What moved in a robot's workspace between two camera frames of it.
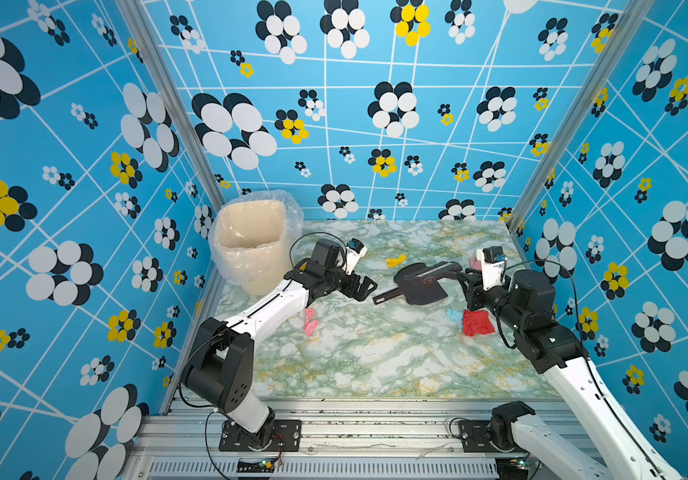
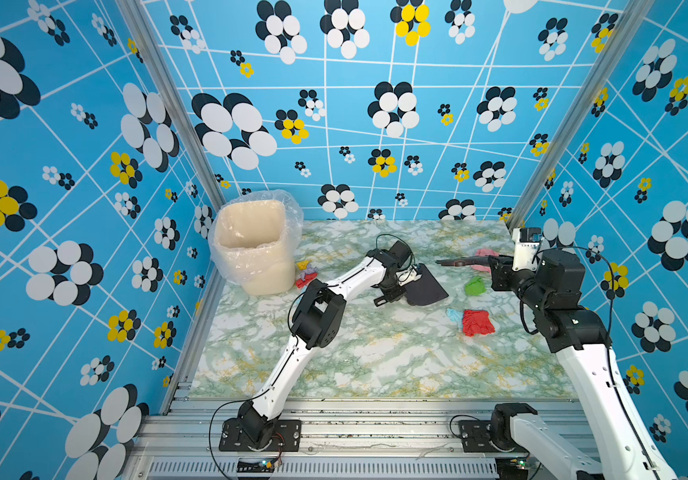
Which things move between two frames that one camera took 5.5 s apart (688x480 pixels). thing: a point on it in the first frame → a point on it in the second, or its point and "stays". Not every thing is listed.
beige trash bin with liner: [252, 238] stays
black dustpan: [413, 291] stays
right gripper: [475, 292] → [502, 275]
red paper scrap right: [476, 323] stays
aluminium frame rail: [339, 440] stays
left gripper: [350, 291] → [395, 296]
